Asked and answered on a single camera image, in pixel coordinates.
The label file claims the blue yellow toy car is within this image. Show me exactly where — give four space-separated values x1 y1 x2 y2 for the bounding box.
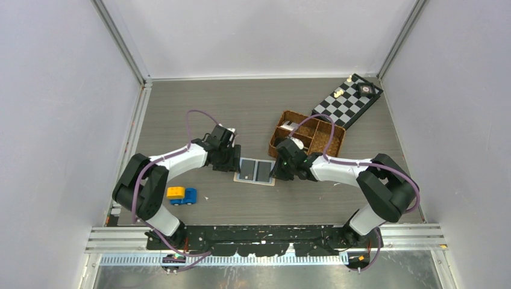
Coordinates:
166 187 198 206

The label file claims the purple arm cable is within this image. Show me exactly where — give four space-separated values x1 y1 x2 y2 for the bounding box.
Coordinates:
287 113 421 273
131 110 222 274

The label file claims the black white chessboard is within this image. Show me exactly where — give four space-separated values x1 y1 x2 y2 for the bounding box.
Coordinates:
312 73 383 129

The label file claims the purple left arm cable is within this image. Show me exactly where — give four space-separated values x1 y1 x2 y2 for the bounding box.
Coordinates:
131 110 222 274

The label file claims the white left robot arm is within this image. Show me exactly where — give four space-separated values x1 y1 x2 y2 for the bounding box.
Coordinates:
112 125 241 249

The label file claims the black VIP card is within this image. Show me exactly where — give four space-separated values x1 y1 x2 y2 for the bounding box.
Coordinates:
238 159 257 181

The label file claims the aluminium frame rail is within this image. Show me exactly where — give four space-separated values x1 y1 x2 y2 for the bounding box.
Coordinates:
89 0 153 208

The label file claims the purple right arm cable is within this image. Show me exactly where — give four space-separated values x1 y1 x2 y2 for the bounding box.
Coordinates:
287 113 421 273

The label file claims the woven wicker divided basket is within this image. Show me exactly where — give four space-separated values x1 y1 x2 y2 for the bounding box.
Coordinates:
268 110 346 158

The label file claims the small black square box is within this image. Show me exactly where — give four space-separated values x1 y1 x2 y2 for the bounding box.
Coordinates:
357 82 377 98

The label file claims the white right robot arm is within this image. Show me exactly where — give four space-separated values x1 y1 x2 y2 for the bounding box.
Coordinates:
272 138 420 247

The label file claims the beige leather card holder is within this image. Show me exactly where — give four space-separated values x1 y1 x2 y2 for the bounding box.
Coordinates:
233 158 275 186

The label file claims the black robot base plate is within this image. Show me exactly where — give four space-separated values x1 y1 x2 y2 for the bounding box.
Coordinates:
145 225 383 257

